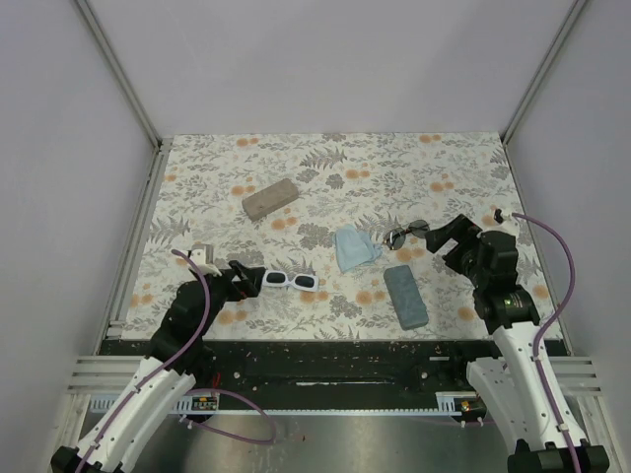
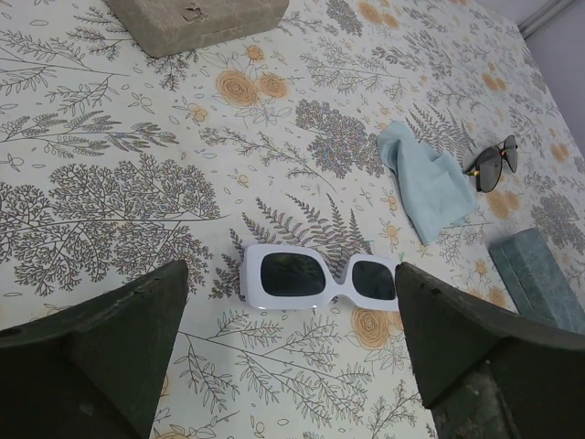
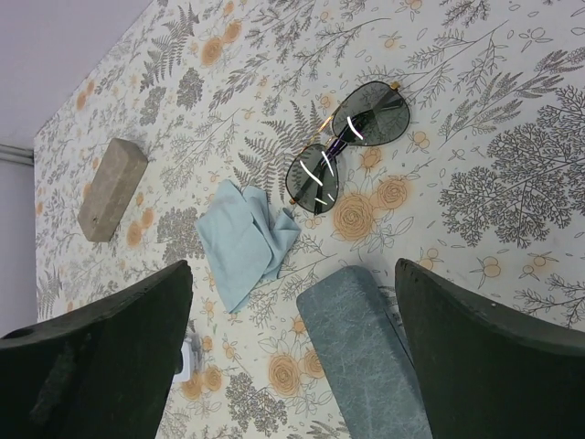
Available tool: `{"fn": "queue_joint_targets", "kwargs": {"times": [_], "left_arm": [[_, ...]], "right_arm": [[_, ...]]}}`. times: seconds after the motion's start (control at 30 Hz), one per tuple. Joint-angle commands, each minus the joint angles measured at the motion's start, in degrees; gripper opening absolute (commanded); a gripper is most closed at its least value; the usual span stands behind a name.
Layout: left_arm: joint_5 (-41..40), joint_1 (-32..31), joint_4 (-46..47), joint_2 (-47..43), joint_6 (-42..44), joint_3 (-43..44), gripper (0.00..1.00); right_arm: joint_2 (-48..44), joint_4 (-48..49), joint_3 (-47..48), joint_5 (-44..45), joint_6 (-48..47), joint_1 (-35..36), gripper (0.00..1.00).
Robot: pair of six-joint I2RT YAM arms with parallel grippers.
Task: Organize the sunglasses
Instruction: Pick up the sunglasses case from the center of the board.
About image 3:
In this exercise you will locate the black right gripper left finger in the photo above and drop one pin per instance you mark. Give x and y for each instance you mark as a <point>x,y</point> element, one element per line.
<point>101,371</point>

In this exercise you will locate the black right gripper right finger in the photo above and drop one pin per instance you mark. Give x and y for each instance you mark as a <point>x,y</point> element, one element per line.
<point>486,370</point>

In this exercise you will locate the white framed sunglasses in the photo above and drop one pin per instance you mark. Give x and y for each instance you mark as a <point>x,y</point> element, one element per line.
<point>190,358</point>

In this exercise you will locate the light blue cleaning cloth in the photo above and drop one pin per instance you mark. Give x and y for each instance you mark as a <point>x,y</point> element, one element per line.
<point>244,244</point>

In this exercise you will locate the beige glasses case green lining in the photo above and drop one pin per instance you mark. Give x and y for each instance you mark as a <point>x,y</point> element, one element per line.
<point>116,179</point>

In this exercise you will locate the black aviator sunglasses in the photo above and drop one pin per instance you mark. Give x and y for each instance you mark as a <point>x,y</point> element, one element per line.
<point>374,114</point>

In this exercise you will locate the grey-blue glasses case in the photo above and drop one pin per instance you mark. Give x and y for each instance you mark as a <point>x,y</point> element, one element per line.
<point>365,356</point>

